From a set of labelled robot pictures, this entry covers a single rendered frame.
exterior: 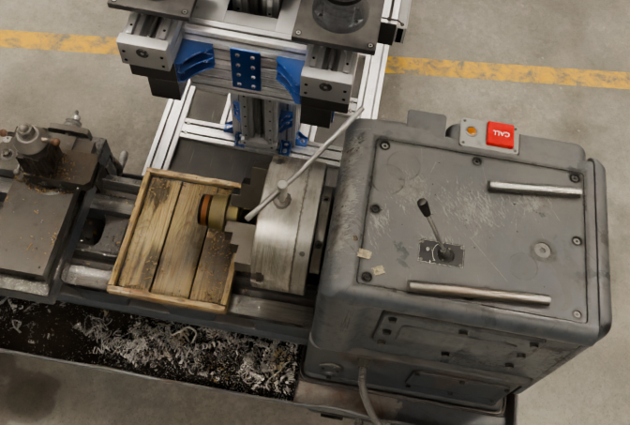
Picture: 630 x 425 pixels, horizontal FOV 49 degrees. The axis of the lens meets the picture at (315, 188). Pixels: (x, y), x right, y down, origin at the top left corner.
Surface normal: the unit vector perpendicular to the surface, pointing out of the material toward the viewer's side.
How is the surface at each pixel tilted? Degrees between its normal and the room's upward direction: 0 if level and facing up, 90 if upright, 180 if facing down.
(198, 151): 0
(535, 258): 0
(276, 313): 0
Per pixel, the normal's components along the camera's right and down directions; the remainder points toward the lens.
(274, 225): -0.03, -0.01
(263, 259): -0.11, 0.47
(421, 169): 0.05, -0.48
